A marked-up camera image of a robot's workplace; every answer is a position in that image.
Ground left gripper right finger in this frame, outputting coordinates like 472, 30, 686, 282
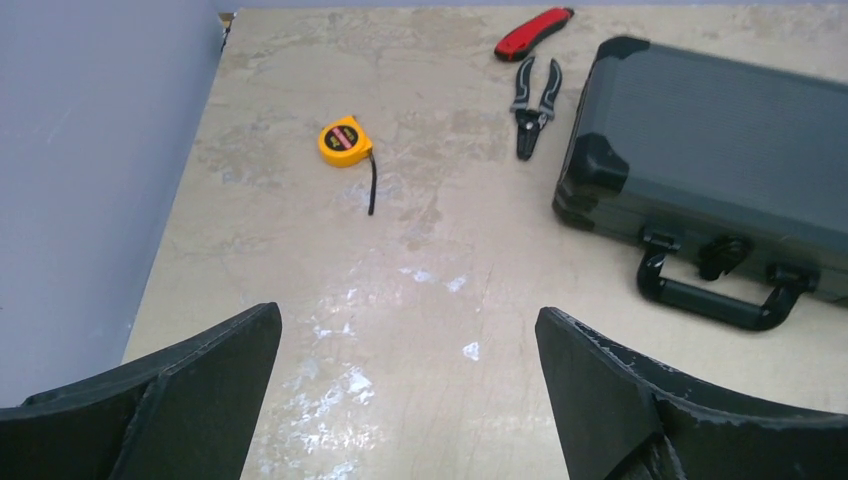
535, 307, 847, 479

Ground yellow tape measure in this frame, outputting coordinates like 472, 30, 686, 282
317, 115, 378, 216

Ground black pliers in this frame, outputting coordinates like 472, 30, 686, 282
510, 56, 563, 161

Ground black poker set case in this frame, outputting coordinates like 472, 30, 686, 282
552, 35, 847, 331

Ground red handled knife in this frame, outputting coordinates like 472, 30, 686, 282
493, 7, 575, 62

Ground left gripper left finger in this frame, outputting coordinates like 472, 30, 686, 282
1, 302, 282, 479

